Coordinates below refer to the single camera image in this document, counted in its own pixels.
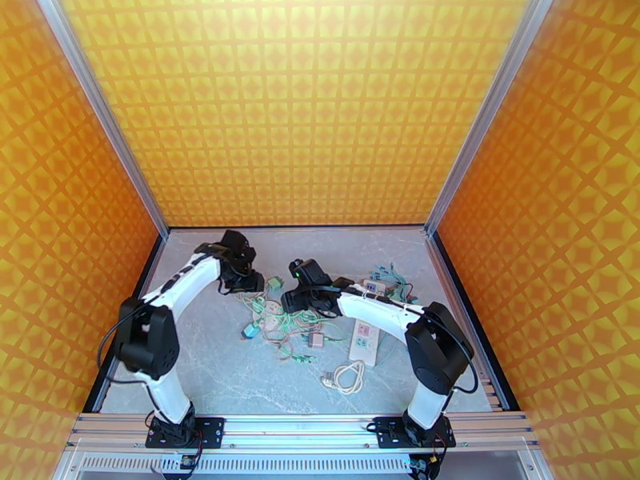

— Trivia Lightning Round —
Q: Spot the round beige power socket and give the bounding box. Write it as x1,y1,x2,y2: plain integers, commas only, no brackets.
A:
254,299,285,336

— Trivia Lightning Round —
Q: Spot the long white power strip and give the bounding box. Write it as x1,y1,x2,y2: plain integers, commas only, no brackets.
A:
349,278,387,367

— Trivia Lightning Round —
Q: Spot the black table edge trim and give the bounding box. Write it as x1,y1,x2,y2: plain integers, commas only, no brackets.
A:
82,233,166,414
167,224,426,230
432,232,521,412

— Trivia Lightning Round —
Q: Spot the aluminium base beam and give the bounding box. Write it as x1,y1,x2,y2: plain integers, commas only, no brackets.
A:
67,412,538,449

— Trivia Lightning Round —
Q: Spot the vented metal panel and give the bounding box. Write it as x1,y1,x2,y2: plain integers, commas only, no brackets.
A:
50,446,556,480

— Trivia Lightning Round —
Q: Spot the pink USB cable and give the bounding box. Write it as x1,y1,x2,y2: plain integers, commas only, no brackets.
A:
250,293,326,356

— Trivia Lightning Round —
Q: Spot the white power strip cord with plug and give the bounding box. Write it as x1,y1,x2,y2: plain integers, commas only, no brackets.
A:
319,359,367,396

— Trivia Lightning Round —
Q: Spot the teal USB cable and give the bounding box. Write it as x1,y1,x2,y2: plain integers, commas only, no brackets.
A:
369,262,416,302

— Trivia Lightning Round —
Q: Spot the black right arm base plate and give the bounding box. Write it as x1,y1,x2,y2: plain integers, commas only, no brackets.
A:
374,415,457,450

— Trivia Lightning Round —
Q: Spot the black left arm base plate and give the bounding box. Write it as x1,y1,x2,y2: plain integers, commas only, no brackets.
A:
145,417,226,450

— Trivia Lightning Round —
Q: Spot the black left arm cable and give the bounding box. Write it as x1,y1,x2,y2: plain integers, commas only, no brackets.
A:
96,313,151,376

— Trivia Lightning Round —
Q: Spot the aluminium table edge rail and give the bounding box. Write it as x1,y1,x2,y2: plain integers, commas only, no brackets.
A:
425,228,503,412

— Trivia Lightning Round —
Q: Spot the aluminium frame post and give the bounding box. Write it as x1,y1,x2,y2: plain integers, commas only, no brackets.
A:
423,0,557,237
34,0,170,240

